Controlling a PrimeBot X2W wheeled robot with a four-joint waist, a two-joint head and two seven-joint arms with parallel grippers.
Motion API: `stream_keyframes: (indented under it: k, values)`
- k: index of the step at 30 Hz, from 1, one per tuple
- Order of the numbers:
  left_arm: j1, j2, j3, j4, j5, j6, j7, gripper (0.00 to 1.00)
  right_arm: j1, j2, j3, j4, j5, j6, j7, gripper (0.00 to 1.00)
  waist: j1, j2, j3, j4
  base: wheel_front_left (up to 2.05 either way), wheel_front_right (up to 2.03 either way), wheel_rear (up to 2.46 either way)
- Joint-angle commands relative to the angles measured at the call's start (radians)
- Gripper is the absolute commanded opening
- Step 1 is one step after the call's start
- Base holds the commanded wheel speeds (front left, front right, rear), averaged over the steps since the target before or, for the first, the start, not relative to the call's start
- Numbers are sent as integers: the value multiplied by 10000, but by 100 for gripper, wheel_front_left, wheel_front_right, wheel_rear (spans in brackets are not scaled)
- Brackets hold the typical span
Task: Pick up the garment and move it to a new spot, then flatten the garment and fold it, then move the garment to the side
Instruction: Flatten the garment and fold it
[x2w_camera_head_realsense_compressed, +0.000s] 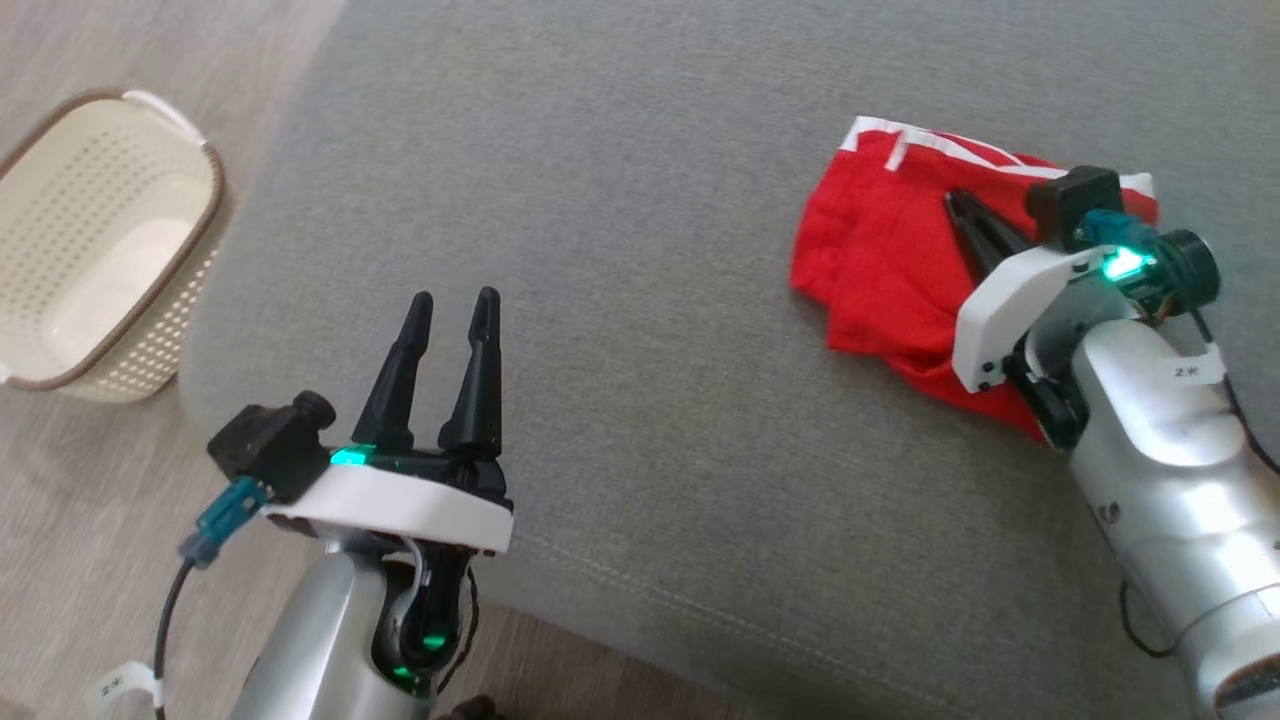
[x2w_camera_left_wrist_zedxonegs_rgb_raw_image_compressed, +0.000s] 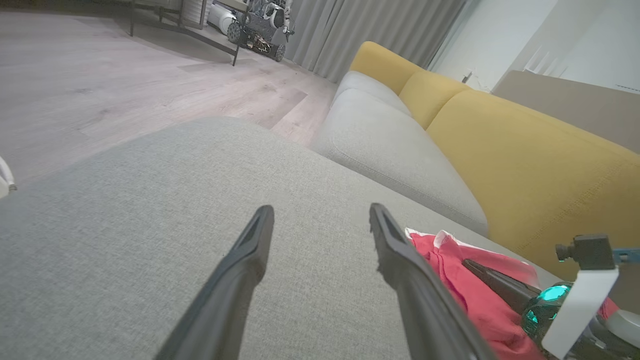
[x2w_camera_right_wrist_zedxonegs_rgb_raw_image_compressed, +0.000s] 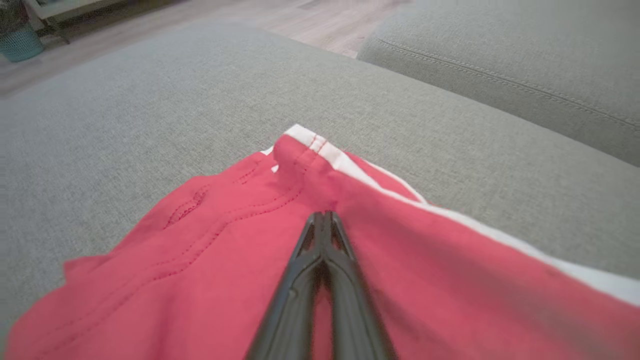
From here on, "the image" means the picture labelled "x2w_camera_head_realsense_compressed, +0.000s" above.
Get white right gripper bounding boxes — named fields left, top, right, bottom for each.
left=944, top=187, right=1113, bottom=395

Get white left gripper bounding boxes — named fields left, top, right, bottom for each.
left=260, top=286, right=517, bottom=557

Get red white-trimmed shorts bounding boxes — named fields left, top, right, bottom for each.
left=789, top=114, right=1162, bottom=447

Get grey sofa seat cushion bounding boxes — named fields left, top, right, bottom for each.
left=177, top=0, right=1280, bottom=720

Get cream perforated laundry basket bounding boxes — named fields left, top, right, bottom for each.
left=0, top=87, right=227, bottom=405

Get thin black left arm wire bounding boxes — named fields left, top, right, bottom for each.
left=438, top=563, right=483, bottom=698

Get thin black arm wire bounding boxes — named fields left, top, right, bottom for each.
left=438, top=563, right=483, bottom=698
left=1117, top=577, right=1178, bottom=660

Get white right cable tag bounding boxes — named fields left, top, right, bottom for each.
left=1169, top=343, right=1227, bottom=388

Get white cable tag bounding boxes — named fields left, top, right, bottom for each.
left=84, top=659, right=167, bottom=715
left=1169, top=343, right=1227, bottom=388

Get left camera cable teal plug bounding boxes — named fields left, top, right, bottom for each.
left=150, top=474, right=270, bottom=720

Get thin black right arm wire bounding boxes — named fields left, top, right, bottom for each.
left=1117, top=577, right=1178, bottom=660

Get white left cable tag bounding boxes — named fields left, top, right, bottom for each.
left=84, top=659, right=167, bottom=715

